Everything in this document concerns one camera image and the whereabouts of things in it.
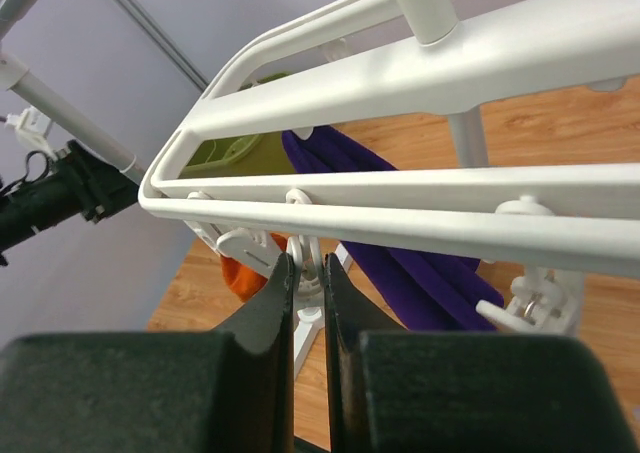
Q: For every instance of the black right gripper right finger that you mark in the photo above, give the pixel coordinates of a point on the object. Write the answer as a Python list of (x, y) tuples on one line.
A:
[(394, 390)]

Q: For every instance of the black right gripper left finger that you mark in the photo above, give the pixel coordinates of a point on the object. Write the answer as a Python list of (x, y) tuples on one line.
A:
[(228, 389)]

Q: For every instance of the purple cloth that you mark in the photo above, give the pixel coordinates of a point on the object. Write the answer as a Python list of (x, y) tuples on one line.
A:
[(425, 290)]

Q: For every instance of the orange sock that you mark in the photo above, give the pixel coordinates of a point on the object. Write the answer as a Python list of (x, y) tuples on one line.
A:
[(247, 259)]

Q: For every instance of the white clip sock hanger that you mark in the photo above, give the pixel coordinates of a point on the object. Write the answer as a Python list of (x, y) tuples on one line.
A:
[(393, 91)]

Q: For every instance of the green plastic laundry basket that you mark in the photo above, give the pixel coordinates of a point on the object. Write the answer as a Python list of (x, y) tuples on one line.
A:
[(251, 155)]

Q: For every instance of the white and grey drying rack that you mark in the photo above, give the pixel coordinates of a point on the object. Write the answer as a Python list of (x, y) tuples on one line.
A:
[(323, 27)]

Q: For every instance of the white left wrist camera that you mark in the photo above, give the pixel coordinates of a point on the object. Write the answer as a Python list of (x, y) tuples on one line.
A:
[(31, 128)]

